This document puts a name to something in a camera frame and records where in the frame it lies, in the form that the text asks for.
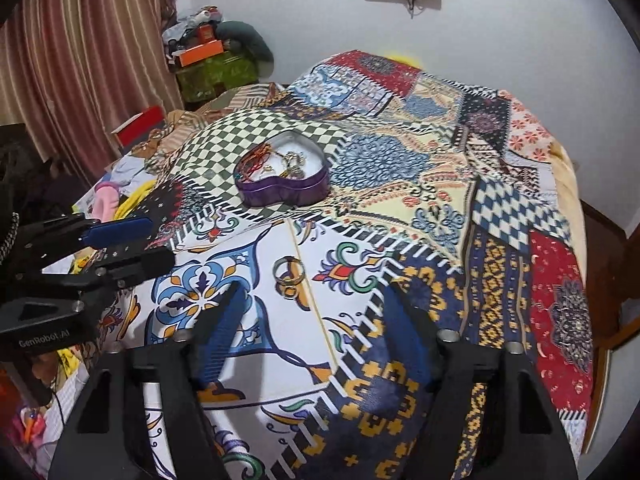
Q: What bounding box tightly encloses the red white box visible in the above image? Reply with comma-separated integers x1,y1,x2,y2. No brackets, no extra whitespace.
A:
112,105,164,150

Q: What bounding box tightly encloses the purple heart-shaped tin box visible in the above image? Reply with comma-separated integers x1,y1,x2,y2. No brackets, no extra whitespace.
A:
233,129,329,208

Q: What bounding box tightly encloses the dark grey plush pillow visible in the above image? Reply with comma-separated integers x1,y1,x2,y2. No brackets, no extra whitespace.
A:
215,21,274,78

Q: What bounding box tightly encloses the green patterned covered stand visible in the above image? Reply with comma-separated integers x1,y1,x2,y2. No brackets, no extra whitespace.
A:
175,51,258,103

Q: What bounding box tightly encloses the gold bangle ring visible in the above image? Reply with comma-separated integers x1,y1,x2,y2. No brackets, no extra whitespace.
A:
271,254,307,302

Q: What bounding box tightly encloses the striped brown orange blanket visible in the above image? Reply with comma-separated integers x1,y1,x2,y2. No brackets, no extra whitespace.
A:
129,82,284,159

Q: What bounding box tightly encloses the colourful patchwork bedspread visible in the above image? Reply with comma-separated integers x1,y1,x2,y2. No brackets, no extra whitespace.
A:
99,51,592,479

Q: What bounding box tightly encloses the pink cloth item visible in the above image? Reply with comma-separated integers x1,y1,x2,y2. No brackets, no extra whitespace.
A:
91,181,119,223

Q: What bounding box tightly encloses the orange box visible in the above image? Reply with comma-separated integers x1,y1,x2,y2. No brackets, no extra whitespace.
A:
172,40,224,67

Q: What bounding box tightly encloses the silver ornate ring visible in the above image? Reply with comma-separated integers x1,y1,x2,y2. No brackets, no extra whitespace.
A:
278,148,307,176

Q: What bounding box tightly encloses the striped red brown curtain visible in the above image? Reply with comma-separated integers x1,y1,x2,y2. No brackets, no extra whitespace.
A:
1,0,182,183

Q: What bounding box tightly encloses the yellow plush toy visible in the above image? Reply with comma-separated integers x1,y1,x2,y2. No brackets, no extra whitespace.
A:
387,53,423,68

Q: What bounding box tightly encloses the red gold cord bracelet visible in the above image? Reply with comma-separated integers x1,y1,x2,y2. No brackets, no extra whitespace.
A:
234,143,277,182

